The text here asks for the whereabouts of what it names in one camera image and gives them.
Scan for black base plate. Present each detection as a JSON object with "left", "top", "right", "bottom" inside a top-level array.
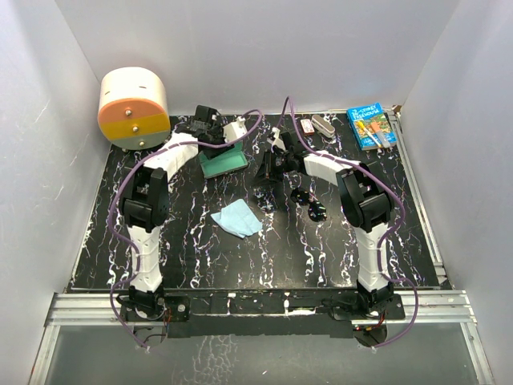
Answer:
[{"left": 115, "top": 289, "right": 406, "bottom": 338}]

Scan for yellow white marker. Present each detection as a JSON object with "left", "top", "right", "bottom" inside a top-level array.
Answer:
[{"left": 357, "top": 120, "right": 382, "bottom": 148}]

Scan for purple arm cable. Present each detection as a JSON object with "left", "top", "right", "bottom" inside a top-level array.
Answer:
[
  {"left": 107, "top": 109, "right": 265, "bottom": 349},
  {"left": 282, "top": 95, "right": 420, "bottom": 348}
]

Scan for blue paperback book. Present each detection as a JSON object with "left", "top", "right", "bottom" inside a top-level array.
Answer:
[{"left": 346, "top": 103, "right": 397, "bottom": 151}]

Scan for black sunglasses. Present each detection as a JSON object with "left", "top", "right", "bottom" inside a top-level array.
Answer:
[{"left": 290, "top": 188, "right": 327, "bottom": 222}]

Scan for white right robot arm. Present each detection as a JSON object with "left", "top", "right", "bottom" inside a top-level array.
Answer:
[{"left": 253, "top": 128, "right": 394, "bottom": 318}]

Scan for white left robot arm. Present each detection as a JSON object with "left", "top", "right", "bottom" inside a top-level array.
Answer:
[{"left": 117, "top": 105, "right": 247, "bottom": 320}]

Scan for round mini drawer cabinet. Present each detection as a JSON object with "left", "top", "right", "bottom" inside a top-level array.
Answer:
[{"left": 97, "top": 67, "right": 171, "bottom": 151}]

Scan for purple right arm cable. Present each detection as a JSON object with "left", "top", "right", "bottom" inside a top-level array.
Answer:
[{"left": 282, "top": 95, "right": 420, "bottom": 348}]

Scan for light blue cleaning cloth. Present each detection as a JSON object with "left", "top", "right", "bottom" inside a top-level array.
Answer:
[{"left": 211, "top": 199, "right": 262, "bottom": 239}]

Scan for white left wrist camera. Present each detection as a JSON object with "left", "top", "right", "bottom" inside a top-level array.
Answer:
[{"left": 223, "top": 116, "right": 248, "bottom": 144}]

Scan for small red white box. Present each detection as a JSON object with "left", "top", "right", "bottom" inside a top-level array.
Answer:
[{"left": 300, "top": 119, "right": 315, "bottom": 136}]

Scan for orange grey marker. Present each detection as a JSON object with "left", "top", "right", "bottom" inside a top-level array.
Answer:
[{"left": 371, "top": 122, "right": 390, "bottom": 148}]

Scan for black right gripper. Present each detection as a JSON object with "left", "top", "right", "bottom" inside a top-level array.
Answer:
[{"left": 252, "top": 149, "right": 294, "bottom": 186}]

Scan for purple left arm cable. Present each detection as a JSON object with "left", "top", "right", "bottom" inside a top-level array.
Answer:
[{"left": 107, "top": 109, "right": 265, "bottom": 349}]

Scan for grey glasses case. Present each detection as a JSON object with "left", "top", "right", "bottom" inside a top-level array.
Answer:
[{"left": 199, "top": 142, "right": 248, "bottom": 179}]

